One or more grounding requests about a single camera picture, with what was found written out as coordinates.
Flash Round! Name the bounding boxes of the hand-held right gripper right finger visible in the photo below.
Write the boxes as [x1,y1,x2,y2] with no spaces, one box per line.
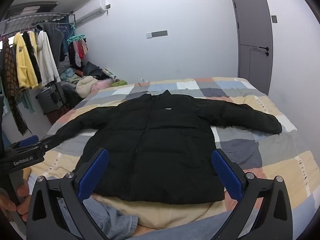
[211,148,293,240]

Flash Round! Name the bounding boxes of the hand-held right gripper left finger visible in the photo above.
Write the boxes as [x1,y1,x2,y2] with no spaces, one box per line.
[26,148,110,240]

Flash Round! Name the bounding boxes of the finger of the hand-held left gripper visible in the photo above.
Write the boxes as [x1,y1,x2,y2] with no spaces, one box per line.
[37,132,63,153]
[11,135,40,149]

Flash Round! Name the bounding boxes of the black puffer jacket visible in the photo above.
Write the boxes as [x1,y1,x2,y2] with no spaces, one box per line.
[54,89,283,205]

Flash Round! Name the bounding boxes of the rack of hanging clothes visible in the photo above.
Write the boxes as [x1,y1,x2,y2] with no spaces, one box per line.
[0,37,30,136]

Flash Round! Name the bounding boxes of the pile of mixed clothes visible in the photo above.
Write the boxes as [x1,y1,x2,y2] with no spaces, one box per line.
[60,60,118,98]

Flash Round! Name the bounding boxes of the grey clothes drying rack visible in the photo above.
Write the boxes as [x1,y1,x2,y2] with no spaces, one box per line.
[0,1,76,37]

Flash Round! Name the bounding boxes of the person's left hand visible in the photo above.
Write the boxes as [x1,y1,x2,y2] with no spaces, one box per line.
[0,169,31,214]

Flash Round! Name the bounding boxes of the grey suitcase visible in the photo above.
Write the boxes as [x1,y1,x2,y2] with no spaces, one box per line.
[36,82,67,117]

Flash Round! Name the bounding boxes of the person's blue jeans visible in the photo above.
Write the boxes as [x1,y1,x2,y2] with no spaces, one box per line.
[56,197,234,240]

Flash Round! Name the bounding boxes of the patchwork checked blanket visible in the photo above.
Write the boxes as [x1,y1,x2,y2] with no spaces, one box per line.
[25,77,316,240]

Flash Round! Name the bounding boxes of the cream plush cushion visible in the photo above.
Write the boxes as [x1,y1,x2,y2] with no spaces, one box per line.
[76,76,100,98]

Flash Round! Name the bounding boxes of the yellow fleece jacket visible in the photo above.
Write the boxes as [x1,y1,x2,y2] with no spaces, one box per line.
[13,32,42,89]

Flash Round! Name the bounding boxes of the white hoodie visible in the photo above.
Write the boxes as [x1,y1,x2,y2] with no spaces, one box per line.
[37,30,61,87]

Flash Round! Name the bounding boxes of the grey knit sweater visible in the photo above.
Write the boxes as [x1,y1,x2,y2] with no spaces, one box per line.
[36,22,64,61]

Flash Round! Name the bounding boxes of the green clip hanger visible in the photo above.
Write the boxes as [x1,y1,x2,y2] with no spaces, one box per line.
[66,33,86,43]

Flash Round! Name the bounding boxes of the white air conditioner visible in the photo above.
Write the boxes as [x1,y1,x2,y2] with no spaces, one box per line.
[74,0,112,23]

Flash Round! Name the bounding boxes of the grey door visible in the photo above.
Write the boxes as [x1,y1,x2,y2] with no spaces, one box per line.
[230,0,274,95]

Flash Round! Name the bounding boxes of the white and grey wall panel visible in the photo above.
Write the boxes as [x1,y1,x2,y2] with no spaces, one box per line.
[146,30,168,39]

